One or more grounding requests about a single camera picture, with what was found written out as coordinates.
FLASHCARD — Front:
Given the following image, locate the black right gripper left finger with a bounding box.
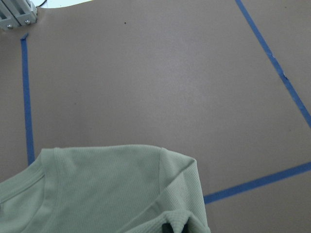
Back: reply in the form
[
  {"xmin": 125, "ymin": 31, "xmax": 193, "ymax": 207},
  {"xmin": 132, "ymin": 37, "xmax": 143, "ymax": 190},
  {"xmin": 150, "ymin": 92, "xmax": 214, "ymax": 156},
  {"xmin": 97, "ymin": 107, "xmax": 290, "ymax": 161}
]
[{"xmin": 162, "ymin": 222, "xmax": 173, "ymax": 233}]

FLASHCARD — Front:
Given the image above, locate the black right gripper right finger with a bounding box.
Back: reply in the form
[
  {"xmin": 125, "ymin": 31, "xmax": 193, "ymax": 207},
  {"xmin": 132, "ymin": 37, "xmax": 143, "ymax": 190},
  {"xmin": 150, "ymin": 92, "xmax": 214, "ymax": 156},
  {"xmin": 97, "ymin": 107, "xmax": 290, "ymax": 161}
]
[{"xmin": 181, "ymin": 218, "xmax": 189, "ymax": 233}]

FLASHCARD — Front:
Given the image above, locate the olive green long-sleeve shirt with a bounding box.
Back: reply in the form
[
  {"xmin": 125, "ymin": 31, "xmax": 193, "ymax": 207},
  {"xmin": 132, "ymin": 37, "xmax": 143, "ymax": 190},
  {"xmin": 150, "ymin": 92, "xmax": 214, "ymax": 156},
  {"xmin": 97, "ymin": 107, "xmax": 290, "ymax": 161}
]
[{"xmin": 0, "ymin": 145, "xmax": 210, "ymax": 233}]

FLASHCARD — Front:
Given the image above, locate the aluminium frame post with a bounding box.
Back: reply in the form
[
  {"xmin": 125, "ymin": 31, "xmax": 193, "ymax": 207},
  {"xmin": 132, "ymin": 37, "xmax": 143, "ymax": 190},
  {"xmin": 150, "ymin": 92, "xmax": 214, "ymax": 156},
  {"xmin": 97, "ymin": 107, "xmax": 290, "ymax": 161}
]
[{"xmin": 0, "ymin": 0, "xmax": 37, "ymax": 31}]

